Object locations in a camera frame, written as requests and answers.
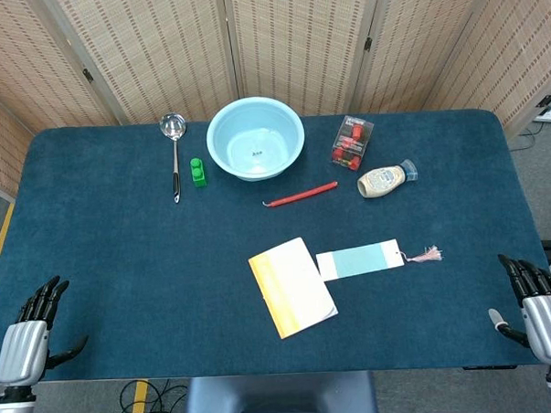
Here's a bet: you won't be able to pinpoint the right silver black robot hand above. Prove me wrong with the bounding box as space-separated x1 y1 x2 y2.
485 251 551 370

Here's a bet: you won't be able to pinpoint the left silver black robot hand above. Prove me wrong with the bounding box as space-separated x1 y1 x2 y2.
0 274 91 387

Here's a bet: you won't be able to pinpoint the teal bookmark with pink tassel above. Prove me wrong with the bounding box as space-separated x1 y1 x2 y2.
314 237 444 282

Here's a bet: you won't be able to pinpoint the white and orange notebook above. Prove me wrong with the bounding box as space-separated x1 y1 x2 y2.
247 235 341 341

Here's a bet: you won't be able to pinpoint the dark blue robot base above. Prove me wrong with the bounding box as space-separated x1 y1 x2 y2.
181 369 379 413

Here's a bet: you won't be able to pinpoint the dark blue table cloth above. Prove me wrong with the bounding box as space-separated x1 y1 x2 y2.
0 105 551 388

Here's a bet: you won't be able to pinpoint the beige squeeze bottle, blue cap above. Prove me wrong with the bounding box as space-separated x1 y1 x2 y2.
355 158 419 200

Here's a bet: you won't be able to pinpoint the green toy building block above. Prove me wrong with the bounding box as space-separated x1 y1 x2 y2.
189 156 209 189

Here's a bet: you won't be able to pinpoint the clear box of red pieces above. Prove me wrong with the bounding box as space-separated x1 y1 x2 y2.
328 113 377 173

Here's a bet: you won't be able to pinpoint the red pen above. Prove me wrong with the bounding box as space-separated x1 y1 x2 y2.
260 180 340 210

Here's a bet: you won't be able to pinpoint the light blue plastic bowl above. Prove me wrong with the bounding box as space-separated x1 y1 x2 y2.
204 94 308 184

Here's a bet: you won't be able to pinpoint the woven folding screen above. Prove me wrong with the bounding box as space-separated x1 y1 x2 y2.
0 0 551 196

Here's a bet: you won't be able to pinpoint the black floor cables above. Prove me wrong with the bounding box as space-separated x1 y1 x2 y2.
117 376 189 413

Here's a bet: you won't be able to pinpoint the steel ladle with black handle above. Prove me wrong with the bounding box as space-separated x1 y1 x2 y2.
158 111 190 205

